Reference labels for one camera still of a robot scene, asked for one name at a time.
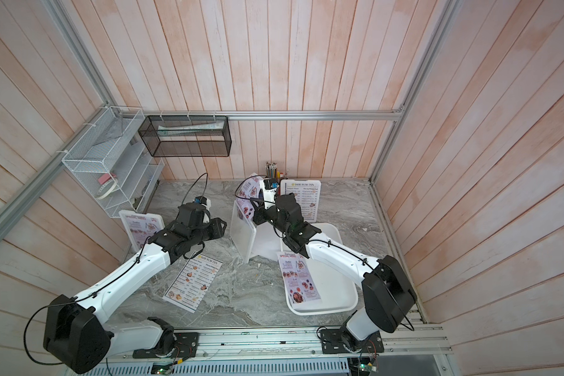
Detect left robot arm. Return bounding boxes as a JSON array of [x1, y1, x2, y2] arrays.
[[43, 196, 227, 374]]

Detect black mesh wall basket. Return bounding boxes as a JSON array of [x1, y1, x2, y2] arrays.
[[139, 114, 232, 158]]

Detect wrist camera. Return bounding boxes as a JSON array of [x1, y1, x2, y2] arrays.
[[258, 177, 280, 205], [194, 196, 212, 210]]

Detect white plastic tray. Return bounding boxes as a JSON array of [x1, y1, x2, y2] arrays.
[[281, 243, 359, 316]]

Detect pink eraser block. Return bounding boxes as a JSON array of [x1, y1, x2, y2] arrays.
[[97, 173, 115, 185]]

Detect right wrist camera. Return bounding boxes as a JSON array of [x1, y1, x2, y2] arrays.
[[258, 177, 280, 205]]

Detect special menu sheet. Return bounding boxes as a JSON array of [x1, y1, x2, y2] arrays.
[[277, 252, 321, 307], [235, 174, 263, 221], [124, 214, 163, 248]]

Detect white tape roll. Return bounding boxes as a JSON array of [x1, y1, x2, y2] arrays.
[[95, 179, 118, 201]]

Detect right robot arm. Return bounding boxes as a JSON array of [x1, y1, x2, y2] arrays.
[[249, 194, 417, 347]]

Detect special menu sheet top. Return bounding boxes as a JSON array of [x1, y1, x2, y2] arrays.
[[124, 214, 163, 248]]

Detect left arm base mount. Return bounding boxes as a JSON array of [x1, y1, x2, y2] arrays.
[[133, 316, 200, 361]]

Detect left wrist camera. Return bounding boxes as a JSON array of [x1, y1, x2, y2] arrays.
[[194, 196, 212, 210]]

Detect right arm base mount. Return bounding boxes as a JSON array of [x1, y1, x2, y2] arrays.
[[316, 327, 385, 356]]

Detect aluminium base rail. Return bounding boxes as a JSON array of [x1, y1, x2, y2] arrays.
[[63, 323, 453, 363]]

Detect white wire wall shelf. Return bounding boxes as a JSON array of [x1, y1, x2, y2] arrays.
[[62, 106, 164, 219]]

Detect pencils in cup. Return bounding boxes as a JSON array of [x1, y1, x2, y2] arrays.
[[266, 161, 286, 182]]

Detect white menu holder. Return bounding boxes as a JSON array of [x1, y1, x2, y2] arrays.
[[118, 209, 166, 252], [280, 180, 321, 222], [229, 202, 282, 263]]

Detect dim sum inn menu sheet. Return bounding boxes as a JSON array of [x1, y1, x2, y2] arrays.
[[162, 255, 222, 313]]

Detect papers in black basket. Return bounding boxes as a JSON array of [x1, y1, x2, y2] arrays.
[[157, 122, 225, 137]]

